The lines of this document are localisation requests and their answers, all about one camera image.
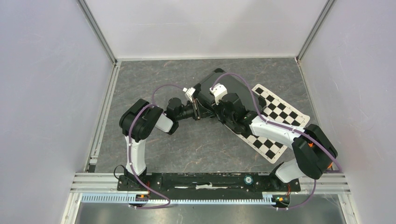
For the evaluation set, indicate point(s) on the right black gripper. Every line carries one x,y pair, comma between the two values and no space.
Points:
218,108

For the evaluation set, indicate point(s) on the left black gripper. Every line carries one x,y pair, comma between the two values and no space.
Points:
196,109

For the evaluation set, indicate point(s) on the black poker set case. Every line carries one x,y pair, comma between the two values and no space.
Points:
234,86

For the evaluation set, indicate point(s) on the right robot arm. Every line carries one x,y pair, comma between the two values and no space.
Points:
313,151

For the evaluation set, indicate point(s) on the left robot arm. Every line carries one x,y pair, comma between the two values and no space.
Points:
138,122

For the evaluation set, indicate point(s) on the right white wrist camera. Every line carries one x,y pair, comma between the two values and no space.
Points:
218,91

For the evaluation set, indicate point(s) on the teal chip on rail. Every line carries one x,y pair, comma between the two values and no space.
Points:
248,180

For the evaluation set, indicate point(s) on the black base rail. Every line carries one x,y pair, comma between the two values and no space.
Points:
205,186

